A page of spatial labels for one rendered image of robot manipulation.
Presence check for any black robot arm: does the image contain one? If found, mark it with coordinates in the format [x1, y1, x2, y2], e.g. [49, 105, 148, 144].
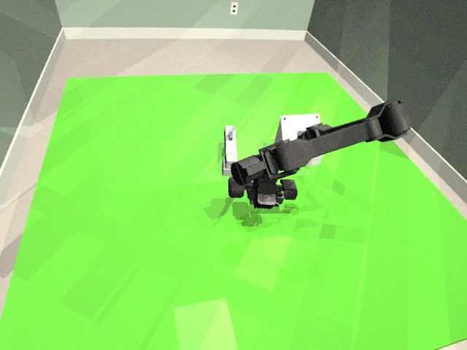
[231, 98, 412, 209]

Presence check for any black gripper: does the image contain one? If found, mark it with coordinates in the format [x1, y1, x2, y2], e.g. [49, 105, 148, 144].
[228, 175, 298, 209]

